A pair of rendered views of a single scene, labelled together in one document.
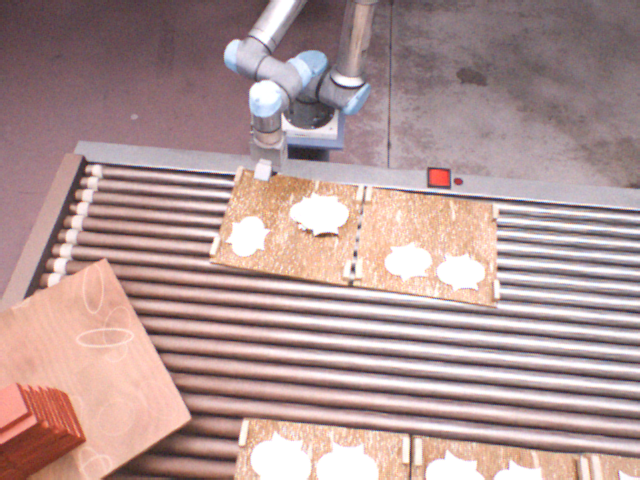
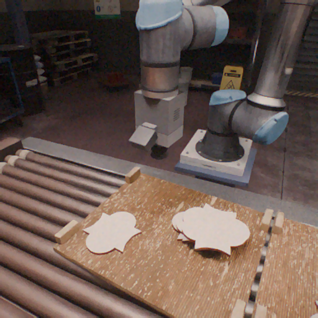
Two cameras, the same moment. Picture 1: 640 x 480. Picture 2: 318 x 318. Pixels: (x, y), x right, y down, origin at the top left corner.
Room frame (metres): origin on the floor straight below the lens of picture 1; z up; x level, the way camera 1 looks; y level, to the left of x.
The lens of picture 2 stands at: (0.42, -0.04, 1.40)
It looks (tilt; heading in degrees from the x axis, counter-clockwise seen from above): 32 degrees down; 22
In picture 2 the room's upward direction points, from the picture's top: straight up
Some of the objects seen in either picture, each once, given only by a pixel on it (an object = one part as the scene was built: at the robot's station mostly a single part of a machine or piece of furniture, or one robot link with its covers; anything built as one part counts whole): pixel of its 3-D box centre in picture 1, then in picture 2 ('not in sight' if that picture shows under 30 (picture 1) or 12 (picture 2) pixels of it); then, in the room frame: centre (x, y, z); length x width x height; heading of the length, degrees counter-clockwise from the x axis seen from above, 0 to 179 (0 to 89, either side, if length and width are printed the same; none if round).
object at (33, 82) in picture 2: not in sight; (18, 81); (3.19, 3.22, 0.44); 0.59 x 0.59 x 0.88
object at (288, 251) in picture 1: (290, 224); (169, 232); (0.84, 0.10, 0.93); 0.41 x 0.35 x 0.02; 82
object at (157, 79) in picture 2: (266, 128); (158, 74); (0.91, 0.15, 1.27); 0.08 x 0.08 x 0.05
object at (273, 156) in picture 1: (265, 154); (152, 115); (0.90, 0.16, 1.20); 0.12 x 0.09 x 0.16; 168
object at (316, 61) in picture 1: (311, 75); (227, 109); (1.34, 0.06, 1.07); 0.13 x 0.12 x 0.14; 60
